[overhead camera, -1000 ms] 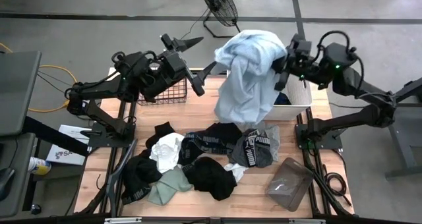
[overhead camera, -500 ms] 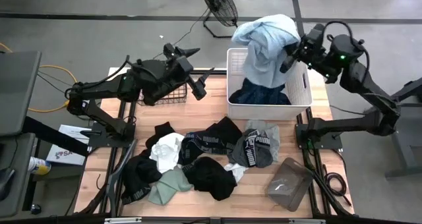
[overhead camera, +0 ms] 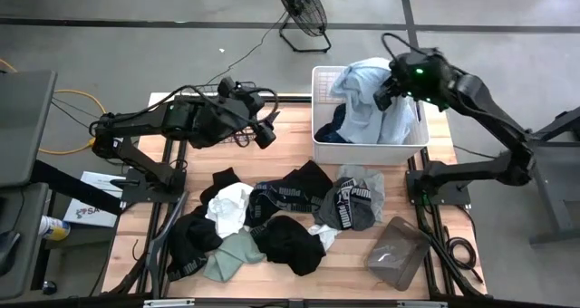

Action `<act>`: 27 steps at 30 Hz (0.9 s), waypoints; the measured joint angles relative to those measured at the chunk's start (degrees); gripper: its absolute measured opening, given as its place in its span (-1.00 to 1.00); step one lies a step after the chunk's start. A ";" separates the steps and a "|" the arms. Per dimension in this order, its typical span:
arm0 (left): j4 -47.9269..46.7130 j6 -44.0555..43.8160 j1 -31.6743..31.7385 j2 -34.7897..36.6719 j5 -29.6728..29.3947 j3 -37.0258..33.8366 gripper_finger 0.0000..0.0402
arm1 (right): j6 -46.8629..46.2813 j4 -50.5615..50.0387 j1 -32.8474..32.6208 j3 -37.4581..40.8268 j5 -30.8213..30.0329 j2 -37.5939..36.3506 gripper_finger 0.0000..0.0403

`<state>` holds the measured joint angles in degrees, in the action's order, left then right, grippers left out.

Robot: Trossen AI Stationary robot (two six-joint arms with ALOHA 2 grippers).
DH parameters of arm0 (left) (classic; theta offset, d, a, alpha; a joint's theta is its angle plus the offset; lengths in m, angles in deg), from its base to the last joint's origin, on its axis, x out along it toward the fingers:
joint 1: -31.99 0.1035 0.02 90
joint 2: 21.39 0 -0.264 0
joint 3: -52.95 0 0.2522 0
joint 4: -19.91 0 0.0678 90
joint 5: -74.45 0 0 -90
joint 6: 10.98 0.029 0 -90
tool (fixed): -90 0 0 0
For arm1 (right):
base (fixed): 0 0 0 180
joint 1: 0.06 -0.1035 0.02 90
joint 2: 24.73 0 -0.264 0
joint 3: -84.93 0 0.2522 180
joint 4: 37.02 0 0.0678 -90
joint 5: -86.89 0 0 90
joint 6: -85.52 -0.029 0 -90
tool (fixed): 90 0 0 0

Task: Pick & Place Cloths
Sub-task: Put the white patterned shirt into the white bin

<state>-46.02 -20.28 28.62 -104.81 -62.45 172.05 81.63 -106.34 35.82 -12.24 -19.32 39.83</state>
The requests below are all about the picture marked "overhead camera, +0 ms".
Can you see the small black round knob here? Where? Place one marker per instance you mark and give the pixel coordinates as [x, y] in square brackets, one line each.
[50, 288]

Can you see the navy black Puma boxers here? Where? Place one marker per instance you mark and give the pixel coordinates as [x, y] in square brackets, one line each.
[299, 181]

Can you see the white sock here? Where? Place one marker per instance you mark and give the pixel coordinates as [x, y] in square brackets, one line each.
[327, 235]

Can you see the grey metal table stand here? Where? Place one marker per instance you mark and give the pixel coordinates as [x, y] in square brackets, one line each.
[544, 199]

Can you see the silver metal bracket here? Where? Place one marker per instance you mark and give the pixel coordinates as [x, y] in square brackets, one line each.
[167, 303]
[421, 304]

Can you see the pile of black garments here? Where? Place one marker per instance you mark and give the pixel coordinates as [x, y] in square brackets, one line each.
[171, 154]

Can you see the white cloth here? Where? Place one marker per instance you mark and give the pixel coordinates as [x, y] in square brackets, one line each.
[229, 208]

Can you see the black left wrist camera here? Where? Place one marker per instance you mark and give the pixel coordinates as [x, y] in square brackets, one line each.
[266, 137]

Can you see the grey metal strut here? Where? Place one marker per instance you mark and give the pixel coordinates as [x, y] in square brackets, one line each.
[156, 253]

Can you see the white printed cardboard box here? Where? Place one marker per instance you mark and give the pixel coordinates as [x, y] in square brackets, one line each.
[90, 213]

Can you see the smoky translucent plastic bin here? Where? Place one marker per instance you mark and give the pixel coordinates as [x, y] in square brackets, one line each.
[399, 253]

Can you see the grey Puma boxers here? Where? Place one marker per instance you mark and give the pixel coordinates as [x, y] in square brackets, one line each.
[349, 208]

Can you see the navy dotted shirt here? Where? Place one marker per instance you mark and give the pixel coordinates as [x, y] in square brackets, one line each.
[333, 129]

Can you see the black floor fan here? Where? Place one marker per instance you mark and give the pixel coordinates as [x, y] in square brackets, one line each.
[301, 4]

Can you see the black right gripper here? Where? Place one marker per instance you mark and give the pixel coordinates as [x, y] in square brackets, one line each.
[389, 93]

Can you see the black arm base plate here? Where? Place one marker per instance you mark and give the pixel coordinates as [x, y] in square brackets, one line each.
[453, 197]
[136, 195]

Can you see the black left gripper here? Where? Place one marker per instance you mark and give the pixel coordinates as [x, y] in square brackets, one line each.
[213, 127]

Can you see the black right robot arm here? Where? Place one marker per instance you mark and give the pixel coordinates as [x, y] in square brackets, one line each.
[489, 113]

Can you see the light blue shirt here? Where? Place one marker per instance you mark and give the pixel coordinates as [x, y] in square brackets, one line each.
[362, 113]

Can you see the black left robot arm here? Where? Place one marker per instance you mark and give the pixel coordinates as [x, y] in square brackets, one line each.
[136, 118]

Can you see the dark grey desk top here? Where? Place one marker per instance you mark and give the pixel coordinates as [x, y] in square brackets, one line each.
[22, 127]

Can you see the white plastic laundry basket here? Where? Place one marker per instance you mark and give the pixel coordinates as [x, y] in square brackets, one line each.
[362, 156]

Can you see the white yellow spray can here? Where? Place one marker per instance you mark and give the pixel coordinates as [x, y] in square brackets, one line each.
[52, 226]

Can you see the dark grey side desk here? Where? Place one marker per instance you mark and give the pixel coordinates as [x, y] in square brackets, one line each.
[31, 208]

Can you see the mint green cloth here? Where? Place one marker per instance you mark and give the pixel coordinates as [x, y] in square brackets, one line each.
[231, 258]

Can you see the black diagonal support bar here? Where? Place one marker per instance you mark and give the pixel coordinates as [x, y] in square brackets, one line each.
[68, 185]

